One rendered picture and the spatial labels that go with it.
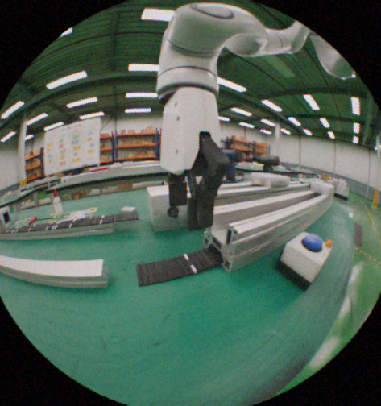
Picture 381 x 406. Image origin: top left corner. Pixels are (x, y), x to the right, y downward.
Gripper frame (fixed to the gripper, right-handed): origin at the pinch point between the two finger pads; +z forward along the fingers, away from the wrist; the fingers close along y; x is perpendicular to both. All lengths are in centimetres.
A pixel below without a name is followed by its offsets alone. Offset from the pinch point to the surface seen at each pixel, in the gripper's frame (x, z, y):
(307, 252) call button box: 14.4, 4.9, 13.6
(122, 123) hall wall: -95, -277, -1051
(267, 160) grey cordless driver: 60, -7, -33
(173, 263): -2.3, 10.7, -1.0
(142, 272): -8.2, 10.8, -0.2
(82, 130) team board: -121, -83, -282
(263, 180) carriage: 37.5, 0.3, -16.8
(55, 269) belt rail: -24.6, 8.0, 0.7
